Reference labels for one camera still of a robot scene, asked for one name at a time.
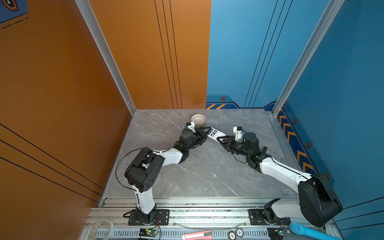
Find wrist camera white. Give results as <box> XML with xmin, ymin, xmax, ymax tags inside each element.
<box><xmin>185</xmin><ymin>122</ymin><xmax>195</xmax><ymax>132</ymax></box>
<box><xmin>233</xmin><ymin>126</ymin><xmax>246</xmax><ymax>142</ymax></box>

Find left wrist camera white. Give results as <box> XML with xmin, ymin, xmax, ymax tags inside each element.
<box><xmin>185</xmin><ymin>122</ymin><xmax>195</xmax><ymax>132</ymax></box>

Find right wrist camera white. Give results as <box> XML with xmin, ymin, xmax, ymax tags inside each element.
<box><xmin>233</xmin><ymin>126</ymin><xmax>246</xmax><ymax>142</ymax></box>

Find green circuit board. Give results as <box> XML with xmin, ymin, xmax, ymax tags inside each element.
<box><xmin>267</xmin><ymin>228</ymin><xmax>284</xmax><ymax>240</ymax></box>
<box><xmin>139</xmin><ymin>229</ymin><xmax>159</xmax><ymax>239</ymax></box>

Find green circuit board right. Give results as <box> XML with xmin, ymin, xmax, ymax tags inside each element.
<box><xmin>267</xmin><ymin>228</ymin><xmax>284</xmax><ymax>240</ymax></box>

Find pink utility knife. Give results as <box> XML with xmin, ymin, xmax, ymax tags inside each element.
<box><xmin>182</xmin><ymin>231</ymin><xmax>213</xmax><ymax>240</ymax></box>

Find blue foam tube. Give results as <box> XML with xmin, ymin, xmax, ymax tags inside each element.
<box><xmin>289</xmin><ymin>222</ymin><xmax>339</xmax><ymax>240</ymax></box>

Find aluminium corner post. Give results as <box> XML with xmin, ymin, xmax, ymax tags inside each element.
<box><xmin>272</xmin><ymin>0</ymin><xmax>345</xmax><ymax>118</ymax></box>
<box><xmin>75</xmin><ymin>0</ymin><xmax>136</xmax><ymax>116</ymax></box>

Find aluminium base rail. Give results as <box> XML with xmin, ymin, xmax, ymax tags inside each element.
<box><xmin>80</xmin><ymin>197</ymin><xmax>308</xmax><ymax>240</ymax></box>

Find aluminium corner post right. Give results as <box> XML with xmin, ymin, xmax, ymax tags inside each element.
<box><xmin>272</xmin><ymin>0</ymin><xmax>345</xmax><ymax>118</ymax></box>

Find tape roll clear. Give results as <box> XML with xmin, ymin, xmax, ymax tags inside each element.
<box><xmin>90</xmin><ymin>219</ymin><xmax>115</xmax><ymax>240</ymax></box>

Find white mesh basket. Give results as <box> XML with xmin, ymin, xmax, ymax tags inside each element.
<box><xmin>191</xmin><ymin>114</ymin><xmax>207</xmax><ymax>127</ymax></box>

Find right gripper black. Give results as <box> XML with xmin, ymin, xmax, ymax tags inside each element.
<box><xmin>216</xmin><ymin>135</ymin><xmax>251</xmax><ymax>159</ymax></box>

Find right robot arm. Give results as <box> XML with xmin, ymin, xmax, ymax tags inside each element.
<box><xmin>217</xmin><ymin>133</ymin><xmax>344</xmax><ymax>227</ymax></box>

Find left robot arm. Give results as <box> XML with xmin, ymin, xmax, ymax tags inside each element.
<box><xmin>125</xmin><ymin>127</ymin><xmax>210</xmax><ymax>225</ymax></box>

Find white air conditioner remote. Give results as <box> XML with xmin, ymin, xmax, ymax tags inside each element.
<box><xmin>208</xmin><ymin>127</ymin><xmax>226</xmax><ymax>141</ymax></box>

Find aluminium corner post left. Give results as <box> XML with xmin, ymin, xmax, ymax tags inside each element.
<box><xmin>75</xmin><ymin>0</ymin><xmax>136</xmax><ymax>116</ymax></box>

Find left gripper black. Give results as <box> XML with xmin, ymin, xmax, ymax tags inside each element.
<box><xmin>185</xmin><ymin>126</ymin><xmax>211</xmax><ymax>153</ymax></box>

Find green circuit board left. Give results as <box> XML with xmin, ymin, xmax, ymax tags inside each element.
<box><xmin>139</xmin><ymin>229</ymin><xmax>159</xmax><ymax>239</ymax></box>

